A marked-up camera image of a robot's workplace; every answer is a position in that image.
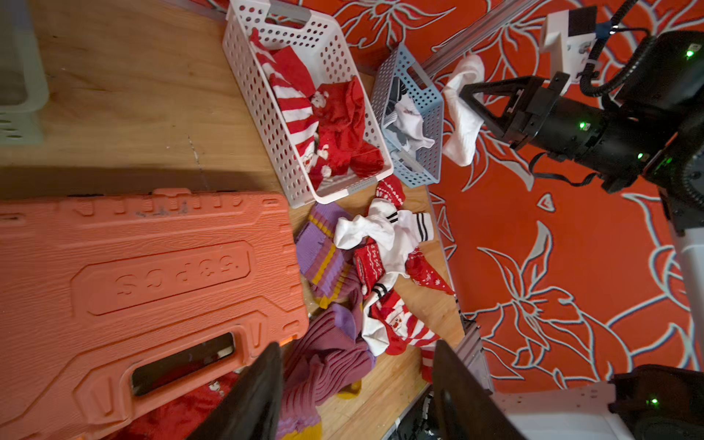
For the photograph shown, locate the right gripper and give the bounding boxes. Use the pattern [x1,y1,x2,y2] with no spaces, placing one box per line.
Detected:
[459,31,703,190]

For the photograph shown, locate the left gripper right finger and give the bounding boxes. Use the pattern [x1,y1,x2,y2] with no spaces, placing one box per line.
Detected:
[433,340,524,439]

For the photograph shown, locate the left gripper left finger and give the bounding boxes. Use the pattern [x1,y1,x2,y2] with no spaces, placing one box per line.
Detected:
[189,343,283,440]

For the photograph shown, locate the plain white ankle sock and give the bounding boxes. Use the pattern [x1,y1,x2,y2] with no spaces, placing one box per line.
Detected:
[442,54,485,167]

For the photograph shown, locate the white black grip sock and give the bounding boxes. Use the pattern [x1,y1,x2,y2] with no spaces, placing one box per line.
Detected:
[382,78,436,153]

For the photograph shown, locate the red christmas sock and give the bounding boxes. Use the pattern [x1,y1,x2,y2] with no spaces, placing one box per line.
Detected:
[308,78,384,189]

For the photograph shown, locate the white sock black stripes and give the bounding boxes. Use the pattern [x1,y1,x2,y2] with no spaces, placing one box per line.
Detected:
[363,272,400,308]

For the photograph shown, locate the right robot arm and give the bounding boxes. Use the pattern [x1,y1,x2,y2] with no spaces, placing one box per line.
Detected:
[453,130,701,393]

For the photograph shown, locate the blue plastic basket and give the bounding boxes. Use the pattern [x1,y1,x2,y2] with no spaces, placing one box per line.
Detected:
[372,44,445,188]

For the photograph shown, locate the white plastic basket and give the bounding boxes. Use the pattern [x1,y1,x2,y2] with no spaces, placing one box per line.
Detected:
[223,1,393,208]

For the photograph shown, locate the green plastic basket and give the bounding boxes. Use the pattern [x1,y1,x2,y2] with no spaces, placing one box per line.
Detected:
[1,1,50,147]

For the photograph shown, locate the red crumpled sock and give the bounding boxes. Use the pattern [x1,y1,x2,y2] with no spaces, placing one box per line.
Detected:
[106,372,239,440]

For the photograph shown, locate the purple ribbed sock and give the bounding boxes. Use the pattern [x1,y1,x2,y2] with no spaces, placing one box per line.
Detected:
[276,290,376,439]

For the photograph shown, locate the red white striped santa sock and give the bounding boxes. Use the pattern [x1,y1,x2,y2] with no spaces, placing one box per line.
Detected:
[361,291,440,383]

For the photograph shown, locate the red snowflake sock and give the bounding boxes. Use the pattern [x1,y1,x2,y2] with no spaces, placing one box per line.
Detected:
[405,249,455,295]

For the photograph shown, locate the purple yellow striped sock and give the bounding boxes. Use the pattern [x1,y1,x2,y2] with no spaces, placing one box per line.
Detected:
[295,203,361,309]

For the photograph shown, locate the white black striped crew sock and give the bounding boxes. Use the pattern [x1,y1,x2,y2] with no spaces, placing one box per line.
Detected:
[334,198,435,278]

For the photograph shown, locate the orange plastic tool case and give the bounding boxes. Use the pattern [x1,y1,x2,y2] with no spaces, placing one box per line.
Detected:
[1,189,308,439]

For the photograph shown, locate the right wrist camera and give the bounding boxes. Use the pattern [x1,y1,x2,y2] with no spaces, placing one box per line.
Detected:
[539,7,597,84]

